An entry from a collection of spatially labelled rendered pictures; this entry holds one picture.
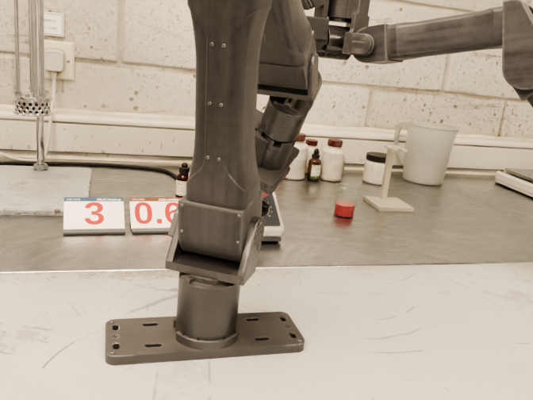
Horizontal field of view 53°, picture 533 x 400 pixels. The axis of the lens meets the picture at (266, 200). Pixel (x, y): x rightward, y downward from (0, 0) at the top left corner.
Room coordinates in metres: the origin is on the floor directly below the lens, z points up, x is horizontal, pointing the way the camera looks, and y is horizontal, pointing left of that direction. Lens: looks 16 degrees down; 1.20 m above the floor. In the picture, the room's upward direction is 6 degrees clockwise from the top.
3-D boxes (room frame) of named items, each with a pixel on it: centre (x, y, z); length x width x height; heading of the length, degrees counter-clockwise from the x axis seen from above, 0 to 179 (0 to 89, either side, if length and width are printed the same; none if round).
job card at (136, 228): (0.82, 0.17, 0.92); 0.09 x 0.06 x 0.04; 111
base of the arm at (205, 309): (0.49, 0.05, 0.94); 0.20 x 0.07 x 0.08; 108
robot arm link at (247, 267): (0.50, 0.05, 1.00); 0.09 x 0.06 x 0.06; 75
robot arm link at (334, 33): (0.98, -0.09, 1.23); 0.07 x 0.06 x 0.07; 108
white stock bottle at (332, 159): (1.29, -0.15, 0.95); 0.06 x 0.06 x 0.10
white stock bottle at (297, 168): (1.27, -0.06, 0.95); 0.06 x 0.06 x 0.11
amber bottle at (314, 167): (1.27, -0.11, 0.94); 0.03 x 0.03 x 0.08
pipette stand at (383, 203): (1.10, -0.26, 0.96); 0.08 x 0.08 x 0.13; 15
